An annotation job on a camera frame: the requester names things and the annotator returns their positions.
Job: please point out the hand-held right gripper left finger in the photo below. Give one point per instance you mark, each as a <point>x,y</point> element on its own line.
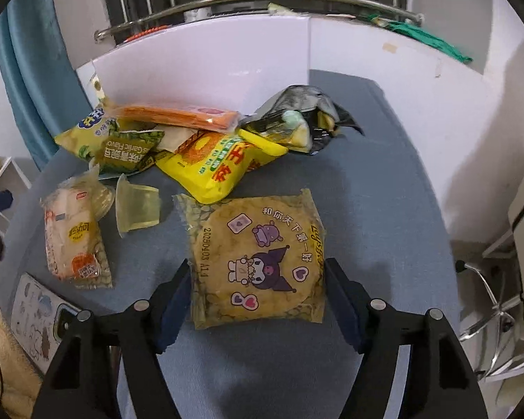
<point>173,310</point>

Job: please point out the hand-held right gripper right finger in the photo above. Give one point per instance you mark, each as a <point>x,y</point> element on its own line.
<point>348,310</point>

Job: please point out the round cartoon print cracker packet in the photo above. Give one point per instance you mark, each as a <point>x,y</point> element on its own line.
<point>255,257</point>

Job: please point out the white shelf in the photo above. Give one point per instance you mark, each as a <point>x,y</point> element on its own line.
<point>2,183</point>

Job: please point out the white orange bread packet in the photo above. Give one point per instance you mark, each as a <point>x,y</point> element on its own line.
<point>76,235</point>

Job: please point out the phone with cartoon case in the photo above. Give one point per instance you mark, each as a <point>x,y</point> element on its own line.
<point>37,318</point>

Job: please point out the clear jelly cup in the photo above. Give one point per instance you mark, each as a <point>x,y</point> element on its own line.
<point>137,209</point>

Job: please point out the small yellow snack bag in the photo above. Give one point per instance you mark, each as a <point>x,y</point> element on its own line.
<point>85,133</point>

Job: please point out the chrome chair base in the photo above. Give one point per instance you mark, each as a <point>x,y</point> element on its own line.
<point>493,314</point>

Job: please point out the large yellow snack bag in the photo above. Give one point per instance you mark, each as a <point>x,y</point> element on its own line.
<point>218,163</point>

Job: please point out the green pea snack packet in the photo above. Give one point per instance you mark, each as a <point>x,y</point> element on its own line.
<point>124,150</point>

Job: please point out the beige fuzzy cloth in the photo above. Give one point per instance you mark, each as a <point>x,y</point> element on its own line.
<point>8,379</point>

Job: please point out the blue curtain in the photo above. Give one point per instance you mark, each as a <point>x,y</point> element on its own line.
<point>26,74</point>

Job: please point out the pale green wrapped snack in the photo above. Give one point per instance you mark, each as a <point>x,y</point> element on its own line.
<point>294,128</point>

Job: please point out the orange snack packet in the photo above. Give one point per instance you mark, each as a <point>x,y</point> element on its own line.
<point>179,115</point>

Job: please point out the silver black snack bag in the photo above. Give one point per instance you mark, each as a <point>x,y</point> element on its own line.
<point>305,104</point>

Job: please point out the green cloth strip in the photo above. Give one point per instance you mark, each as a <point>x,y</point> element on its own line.
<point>419,37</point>

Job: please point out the metal window railing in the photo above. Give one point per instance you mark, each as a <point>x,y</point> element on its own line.
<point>244,2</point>

